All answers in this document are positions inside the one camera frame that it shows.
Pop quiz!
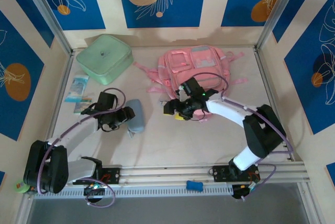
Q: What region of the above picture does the grey pencil case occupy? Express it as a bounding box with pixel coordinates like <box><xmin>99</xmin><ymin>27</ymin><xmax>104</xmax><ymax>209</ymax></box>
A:
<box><xmin>126</xmin><ymin>99</ymin><xmax>145</xmax><ymax>139</ymax></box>

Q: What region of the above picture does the small card pack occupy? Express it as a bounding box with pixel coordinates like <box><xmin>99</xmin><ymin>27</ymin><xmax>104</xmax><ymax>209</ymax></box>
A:
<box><xmin>73</xmin><ymin>95</ymin><xmax>93</xmax><ymax>115</ymax></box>

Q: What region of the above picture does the pink student backpack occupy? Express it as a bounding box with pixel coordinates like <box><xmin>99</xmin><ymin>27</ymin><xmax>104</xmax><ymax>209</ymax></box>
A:
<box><xmin>133</xmin><ymin>45</ymin><xmax>249</xmax><ymax>123</ymax></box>

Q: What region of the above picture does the blue tissue pack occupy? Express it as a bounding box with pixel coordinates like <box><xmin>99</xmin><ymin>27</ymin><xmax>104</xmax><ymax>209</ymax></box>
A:
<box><xmin>64</xmin><ymin>75</ymin><xmax>90</xmax><ymax>103</ymax></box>

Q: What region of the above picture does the mint green zipper pouch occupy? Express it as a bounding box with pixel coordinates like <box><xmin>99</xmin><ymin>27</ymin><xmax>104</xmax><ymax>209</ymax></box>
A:
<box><xmin>75</xmin><ymin>33</ymin><xmax>134</xmax><ymax>86</ymax></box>

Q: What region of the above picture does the small blue sponge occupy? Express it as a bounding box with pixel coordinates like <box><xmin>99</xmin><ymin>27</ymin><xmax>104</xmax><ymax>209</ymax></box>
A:
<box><xmin>185</xmin><ymin>180</ymin><xmax>204</xmax><ymax>192</ymax></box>

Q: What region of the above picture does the black controller board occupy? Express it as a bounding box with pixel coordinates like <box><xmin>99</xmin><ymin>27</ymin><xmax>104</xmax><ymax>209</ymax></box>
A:
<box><xmin>231</xmin><ymin>184</ymin><xmax>260</xmax><ymax>200</ymax></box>
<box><xmin>83</xmin><ymin>184</ymin><xmax>106</xmax><ymax>204</ymax></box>

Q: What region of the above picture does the green tape roll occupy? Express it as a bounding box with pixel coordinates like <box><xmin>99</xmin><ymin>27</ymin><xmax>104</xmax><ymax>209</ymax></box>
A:
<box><xmin>13</xmin><ymin>179</ymin><xmax>31</xmax><ymax>194</ymax></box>

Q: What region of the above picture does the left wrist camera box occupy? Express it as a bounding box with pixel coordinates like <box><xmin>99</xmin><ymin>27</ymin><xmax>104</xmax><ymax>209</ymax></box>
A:
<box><xmin>97</xmin><ymin>92</ymin><xmax>118</xmax><ymax>110</ymax></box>

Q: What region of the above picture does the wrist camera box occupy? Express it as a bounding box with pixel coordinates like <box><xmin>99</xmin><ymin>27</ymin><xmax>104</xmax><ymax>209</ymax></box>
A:
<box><xmin>178</xmin><ymin>77</ymin><xmax>203</xmax><ymax>97</ymax></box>
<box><xmin>97</xmin><ymin>92</ymin><xmax>118</xmax><ymax>110</ymax></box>

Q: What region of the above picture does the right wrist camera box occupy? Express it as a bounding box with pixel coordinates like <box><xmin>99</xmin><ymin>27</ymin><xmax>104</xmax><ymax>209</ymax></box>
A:
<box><xmin>178</xmin><ymin>77</ymin><xmax>203</xmax><ymax>97</ymax></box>

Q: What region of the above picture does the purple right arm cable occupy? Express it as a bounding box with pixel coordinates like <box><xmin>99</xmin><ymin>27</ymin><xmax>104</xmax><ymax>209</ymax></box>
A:
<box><xmin>192</xmin><ymin>72</ymin><xmax>295</xmax><ymax>201</ymax></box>

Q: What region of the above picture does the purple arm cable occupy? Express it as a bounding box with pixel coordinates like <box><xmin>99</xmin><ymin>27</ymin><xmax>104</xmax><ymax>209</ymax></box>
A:
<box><xmin>192</xmin><ymin>72</ymin><xmax>295</xmax><ymax>201</ymax></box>
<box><xmin>38</xmin><ymin>87</ymin><xmax>126</xmax><ymax>209</ymax></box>

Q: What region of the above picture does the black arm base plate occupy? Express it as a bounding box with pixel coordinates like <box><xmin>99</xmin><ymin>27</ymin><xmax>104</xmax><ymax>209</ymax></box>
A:
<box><xmin>72</xmin><ymin>166</ymin><xmax>121</xmax><ymax>186</ymax></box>
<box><xmin>212</xmin><ymin>164</ymin><xmax>261</xmax><ymax>183</ymax></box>

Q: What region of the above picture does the aluminium table edge rail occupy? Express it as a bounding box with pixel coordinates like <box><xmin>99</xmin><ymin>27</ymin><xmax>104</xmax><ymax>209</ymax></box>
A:
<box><xmin>25</xmin><ymin>161</ymin><xmax>311</xmax><ymax>183</ymax></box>

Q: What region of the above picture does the grey slotted cable duct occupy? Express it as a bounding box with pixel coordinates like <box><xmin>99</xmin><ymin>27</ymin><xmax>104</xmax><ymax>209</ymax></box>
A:
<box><xmin>33</xmin><ymin>184</ymin><xmax>233</xmax><ymax>200</ymax></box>

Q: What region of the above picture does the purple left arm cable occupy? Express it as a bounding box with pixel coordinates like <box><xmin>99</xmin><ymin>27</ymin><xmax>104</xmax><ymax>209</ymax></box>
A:
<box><xmin>38</xmin><ymin>87</ymin><xmax>126</xmax><ymax>209</ymax></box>

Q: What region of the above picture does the aluminium frame post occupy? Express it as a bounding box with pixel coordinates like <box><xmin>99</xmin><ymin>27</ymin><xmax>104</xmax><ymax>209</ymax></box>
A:
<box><xmin>18</xmin><ymin>0</ymin><xmax>74</xmax><ymax>55</ymax></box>
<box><xmin>255</xmin><ymin>0</ymin><xmax>307</xmax><ymax>52</ymax></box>

